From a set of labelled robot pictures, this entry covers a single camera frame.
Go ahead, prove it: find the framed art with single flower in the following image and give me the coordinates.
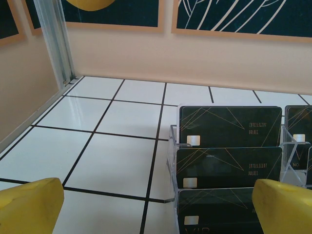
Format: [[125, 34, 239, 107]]
[[0, 0, 27, 46]]

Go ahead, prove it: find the clear acrylic card stand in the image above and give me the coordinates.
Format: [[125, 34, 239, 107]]
[[166, 103, 312, 234]]

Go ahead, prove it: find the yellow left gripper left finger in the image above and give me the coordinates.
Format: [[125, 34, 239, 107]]
[[0, 177, 65, 234]]

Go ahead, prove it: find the aluminium table edge rail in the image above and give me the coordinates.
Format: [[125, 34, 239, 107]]
[[0, 77, 85, 159]]

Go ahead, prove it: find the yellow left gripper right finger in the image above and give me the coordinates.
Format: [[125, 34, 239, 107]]
[[252, 178, 312, 234]]

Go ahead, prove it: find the black VIP credit card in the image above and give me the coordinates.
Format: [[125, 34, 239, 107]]
[[284, 105, 312, 171], [306, 145, 312, 187], [177, 188, 265, 234], [179, 106, 283, 149], [175, 147, 283, 190]]

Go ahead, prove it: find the framed art, large pale circle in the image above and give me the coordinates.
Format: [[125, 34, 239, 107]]
[[23, 0, 43, 37]]

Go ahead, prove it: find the framed art with leaf lines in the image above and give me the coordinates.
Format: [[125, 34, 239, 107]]
[[171, 0, 312, 44]]

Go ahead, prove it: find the aluminium corner post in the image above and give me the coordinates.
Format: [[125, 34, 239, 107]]
[[34, 0, 77, 85]]

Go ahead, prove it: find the framed art with golden oval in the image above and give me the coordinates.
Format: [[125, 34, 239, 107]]
[[59, 0, 164, 34]]

